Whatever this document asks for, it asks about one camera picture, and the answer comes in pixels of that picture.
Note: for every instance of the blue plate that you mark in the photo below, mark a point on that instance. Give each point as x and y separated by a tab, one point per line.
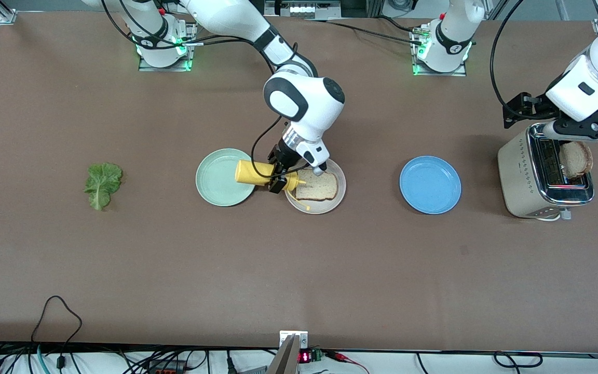
430	185

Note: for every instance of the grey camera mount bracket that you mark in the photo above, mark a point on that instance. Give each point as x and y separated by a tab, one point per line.
288	358

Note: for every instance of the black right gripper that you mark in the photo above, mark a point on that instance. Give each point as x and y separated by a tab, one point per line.
284	154

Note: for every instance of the brown bread slice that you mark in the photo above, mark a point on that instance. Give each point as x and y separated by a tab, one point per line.
578	161
322	188

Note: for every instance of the grey equipment box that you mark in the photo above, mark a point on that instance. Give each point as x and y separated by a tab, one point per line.
301	9

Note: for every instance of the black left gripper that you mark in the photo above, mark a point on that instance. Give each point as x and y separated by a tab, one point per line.
529	105

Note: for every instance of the beige chrome toaster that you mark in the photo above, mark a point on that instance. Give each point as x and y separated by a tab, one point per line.
517	176

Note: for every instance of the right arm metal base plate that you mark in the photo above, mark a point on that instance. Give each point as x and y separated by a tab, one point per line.
164	69

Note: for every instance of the beige plate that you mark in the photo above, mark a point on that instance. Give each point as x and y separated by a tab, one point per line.
325	206

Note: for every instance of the green lettuce leaf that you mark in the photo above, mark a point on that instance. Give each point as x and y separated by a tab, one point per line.
103	182

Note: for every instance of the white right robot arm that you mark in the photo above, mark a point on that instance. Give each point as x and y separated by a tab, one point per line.
304	104

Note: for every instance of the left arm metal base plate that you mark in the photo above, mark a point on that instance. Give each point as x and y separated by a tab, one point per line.
439	74

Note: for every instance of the red LED display module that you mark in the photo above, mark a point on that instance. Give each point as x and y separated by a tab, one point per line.
305	357

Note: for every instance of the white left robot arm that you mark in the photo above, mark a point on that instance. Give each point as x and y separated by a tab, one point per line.
454	31

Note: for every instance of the yellow mustard squeeze bottle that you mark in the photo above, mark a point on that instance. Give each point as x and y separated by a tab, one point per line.
252	173

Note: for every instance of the light green plate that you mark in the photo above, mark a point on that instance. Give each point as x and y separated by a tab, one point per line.
216	179

